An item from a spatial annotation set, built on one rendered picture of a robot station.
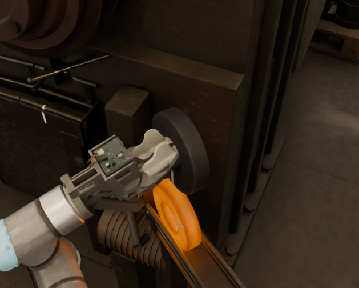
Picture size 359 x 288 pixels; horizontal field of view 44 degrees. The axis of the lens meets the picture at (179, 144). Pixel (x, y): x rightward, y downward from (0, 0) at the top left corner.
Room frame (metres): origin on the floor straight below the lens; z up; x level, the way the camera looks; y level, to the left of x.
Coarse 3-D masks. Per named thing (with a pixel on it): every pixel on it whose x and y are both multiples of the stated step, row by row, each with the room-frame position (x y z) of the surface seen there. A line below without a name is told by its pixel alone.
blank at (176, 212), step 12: (168, 180) 0.55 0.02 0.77; (156, 192) 0.55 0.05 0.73; (168, 192) 0.52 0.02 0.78; (180, 192) 0.51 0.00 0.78; (156, 204) 0.56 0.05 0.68; (168, 204) 0.51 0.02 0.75; (180, 204) 0.49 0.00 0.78; (168, 216) 0.53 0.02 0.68; (180, 216) 0.47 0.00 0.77; (192, 216) 0.47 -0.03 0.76; (168, 228) 0.51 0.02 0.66; (180, 228) 0.46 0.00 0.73; (192, 228) 0.46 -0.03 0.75; (180, 240) 0.46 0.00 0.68; (192, 240) 0.44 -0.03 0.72
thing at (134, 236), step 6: (132, 216) 0.60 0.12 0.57; (132, 222) 0.58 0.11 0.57; (132, 228) 0.57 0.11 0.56; (132, 234) 0.55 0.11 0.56; (138, 234) 0.55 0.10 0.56; (144, 234) 0.56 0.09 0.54; (132, 240) 0.54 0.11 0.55; (138, 240) 0.53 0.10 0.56; (144, 240) 0.54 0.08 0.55; (138, 246) 0.52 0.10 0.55
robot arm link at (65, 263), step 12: (60, 240) 0.39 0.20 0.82; (60, 252) 0.37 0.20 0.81; (72, 252) 0.38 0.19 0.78; (48, 264) 0.35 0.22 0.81; (60, 264) 0.35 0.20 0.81; (72, 264) 0.35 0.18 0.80; (36, 276) 0.34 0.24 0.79; (48, 276) 0.33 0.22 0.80; (60, 276) 0.33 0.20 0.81; (72, 276) 0.33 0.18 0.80
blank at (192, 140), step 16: (160, 112) 0.55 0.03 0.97; (176, 112) 0.54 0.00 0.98; (160, 128) 0.54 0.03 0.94; (176, 128) 0.50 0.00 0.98; (192, 128) 0.50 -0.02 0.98; (176, 144) 0.50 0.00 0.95; (192, 144) 0.48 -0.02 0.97; (176, 160) 0.52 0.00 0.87; (192, 160) 0.46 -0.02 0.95; (208, 160) 0.47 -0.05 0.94; (176, 176) 0.49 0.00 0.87; (192, 176) 0.45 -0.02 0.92; (208, 176) 0.46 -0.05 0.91; (192, 192) 0.45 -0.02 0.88
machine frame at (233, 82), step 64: (128, 0) 0.89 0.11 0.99; (192, 0) 0.82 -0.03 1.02; (256, 0) 0.78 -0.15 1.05; (0, 64) 1.01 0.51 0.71; (128, 64) 0.83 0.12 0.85; (192, 64) 0.81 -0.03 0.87; (256, 64) 0.84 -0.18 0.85; (0, 128) 1.06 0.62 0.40; (256, 128) 0.84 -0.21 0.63; (256, 192) 1.03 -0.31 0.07
